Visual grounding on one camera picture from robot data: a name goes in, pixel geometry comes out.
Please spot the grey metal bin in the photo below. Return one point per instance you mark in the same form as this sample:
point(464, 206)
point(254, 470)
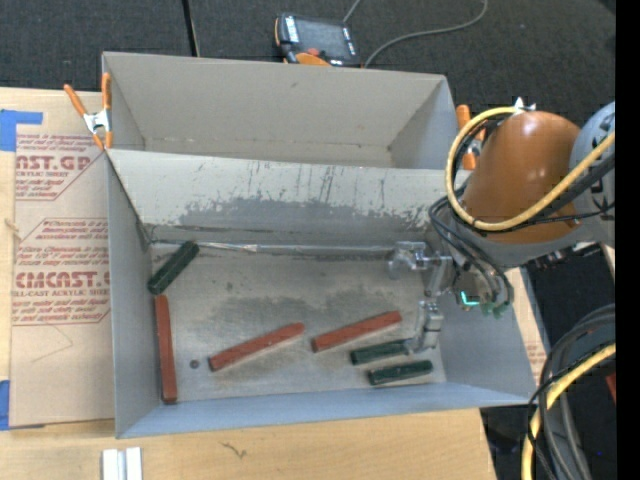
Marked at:
point(280, 288)

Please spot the red-brown flat block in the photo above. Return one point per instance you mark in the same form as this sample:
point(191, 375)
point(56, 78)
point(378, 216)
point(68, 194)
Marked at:
point(165, 348)
point(356, 331)
point(256, 346)

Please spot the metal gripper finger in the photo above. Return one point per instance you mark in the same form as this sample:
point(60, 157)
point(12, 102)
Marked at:
point(428, 325)
point(407, 259)

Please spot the brown cardboard board red print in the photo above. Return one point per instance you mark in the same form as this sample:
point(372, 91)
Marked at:
point(60, 338)

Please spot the dark green flat block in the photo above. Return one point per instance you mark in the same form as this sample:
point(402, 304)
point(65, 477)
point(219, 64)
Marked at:
point(400, 372)
point(378, 353)
point(173, 267)

